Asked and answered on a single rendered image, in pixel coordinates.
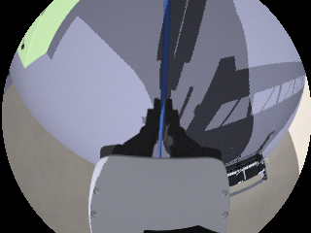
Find blue cable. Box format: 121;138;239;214
158;0;171;157

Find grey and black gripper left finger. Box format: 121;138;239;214
100;98;160;158

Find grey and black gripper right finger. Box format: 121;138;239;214
164;99;222;160

